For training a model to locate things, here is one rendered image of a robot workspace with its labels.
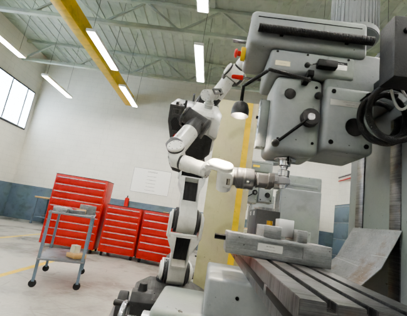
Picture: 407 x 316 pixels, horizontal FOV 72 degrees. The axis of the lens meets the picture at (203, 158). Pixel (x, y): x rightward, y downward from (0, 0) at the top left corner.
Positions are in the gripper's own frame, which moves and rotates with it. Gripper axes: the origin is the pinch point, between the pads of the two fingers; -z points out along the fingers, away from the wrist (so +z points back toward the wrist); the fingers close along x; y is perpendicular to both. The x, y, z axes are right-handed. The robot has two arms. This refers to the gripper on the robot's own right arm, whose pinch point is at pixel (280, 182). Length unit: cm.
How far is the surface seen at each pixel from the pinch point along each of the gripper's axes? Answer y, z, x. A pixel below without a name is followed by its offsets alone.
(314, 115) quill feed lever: -24.3, -7.9, -16.1
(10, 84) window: -341, 779, 691
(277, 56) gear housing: -48, 7, -16
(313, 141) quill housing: -15.1, -8.9, -12.5
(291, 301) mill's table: 31, 8, -64
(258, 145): -13.2, 10.6, -5.7
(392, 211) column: 7.5, -37.7, -11.1
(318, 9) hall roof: -501, -143, 465
